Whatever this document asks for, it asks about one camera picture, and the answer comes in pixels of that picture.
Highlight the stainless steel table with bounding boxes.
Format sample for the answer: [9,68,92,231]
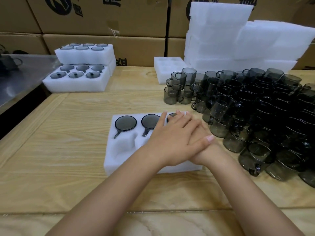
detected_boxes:
[0,54,61,116]

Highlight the person's left hand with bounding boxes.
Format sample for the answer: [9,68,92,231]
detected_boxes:
[145,110,216,167]

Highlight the person's left forearm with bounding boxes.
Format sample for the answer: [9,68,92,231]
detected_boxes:
[45,152,170,236]

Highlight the white grooved foam tray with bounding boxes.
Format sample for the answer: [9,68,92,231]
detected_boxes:
[108,57,116,76]
[42,64,110,93]
[54,43,114,66]
[103,111,203,177]

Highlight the person's right forearm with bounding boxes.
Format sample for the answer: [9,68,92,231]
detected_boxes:
[197,152,305,236]

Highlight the stack of white foam trays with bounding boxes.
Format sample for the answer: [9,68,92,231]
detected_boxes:
[154,1,315,84]

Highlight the pile of smoky glass mugs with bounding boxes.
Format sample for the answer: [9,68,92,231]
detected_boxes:
[163,67,315,188]

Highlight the person's right hand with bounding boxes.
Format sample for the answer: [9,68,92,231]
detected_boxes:
[187,121,229,167]

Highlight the dark mugs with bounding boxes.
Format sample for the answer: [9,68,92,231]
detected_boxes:
[0,44,23,71]

